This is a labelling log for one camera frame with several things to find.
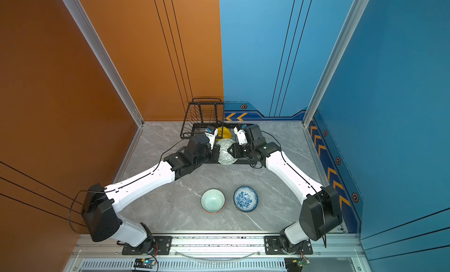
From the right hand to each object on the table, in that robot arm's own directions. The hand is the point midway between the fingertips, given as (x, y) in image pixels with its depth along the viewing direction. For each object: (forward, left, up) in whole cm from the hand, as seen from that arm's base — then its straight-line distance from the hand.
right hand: (229, 149), depth 82 cm
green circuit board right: (-42, -26, -23) cm, 55 cm away
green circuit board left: (-42, +35, -21) cm, 59 cm away
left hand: (0, +4, +3) cm, 5 cm away
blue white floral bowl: (-17, -7, -17) cm, 25 cm away
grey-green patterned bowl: (-4, +2, -1) cm, 5 cm away
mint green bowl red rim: (-18, +8, -17) cm, 26 cm away
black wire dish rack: (+32, +16, -10) cm, 38 cm away
